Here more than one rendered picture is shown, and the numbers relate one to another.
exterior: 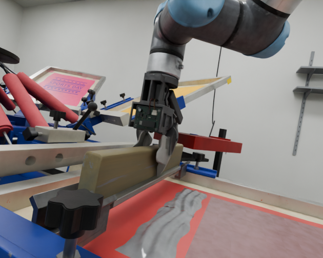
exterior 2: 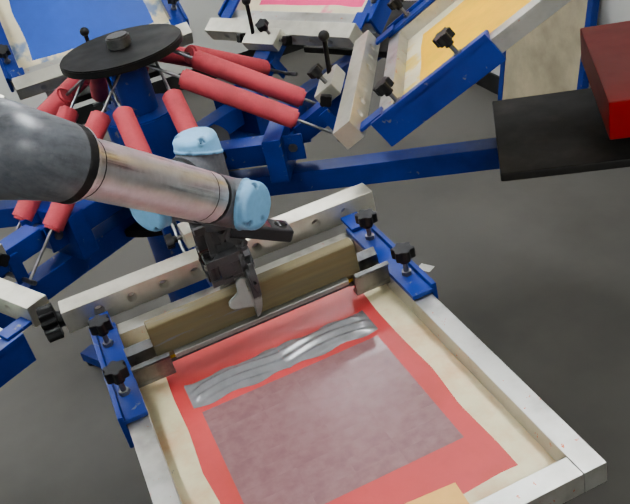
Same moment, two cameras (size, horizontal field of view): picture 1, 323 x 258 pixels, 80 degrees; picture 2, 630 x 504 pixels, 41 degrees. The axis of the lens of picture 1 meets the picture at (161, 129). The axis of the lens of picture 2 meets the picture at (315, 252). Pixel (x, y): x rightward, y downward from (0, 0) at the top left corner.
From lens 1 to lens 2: 1.37 m
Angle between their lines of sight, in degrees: 59
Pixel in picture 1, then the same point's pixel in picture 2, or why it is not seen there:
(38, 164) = (173, 284)
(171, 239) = (225, 388)
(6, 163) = (143, 292)
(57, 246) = (128, 382)
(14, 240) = not seen: hidden behind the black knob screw
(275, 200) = (467, 362)
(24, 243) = not seen: hidden behind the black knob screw
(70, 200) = (109, 369)
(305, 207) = (491, 386)
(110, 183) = (170, 340)
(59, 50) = not seen: outside the picture
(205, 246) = (249, 400)
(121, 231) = (203, 371)
